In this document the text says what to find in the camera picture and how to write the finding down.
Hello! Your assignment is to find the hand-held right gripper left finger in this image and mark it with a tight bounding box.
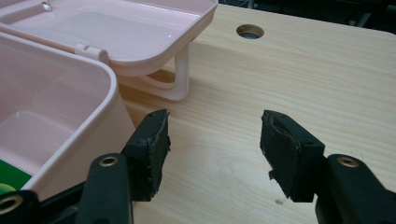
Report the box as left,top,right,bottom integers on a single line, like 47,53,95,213
120,108,172,203

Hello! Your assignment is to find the green packet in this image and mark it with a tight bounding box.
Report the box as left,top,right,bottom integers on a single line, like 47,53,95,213
0,159,33,196

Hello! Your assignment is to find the pink plastic storage box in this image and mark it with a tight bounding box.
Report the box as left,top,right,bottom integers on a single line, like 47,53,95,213
0,0,219,202

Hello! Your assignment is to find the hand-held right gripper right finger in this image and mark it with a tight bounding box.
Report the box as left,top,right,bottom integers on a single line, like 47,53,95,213
260,109,326,203

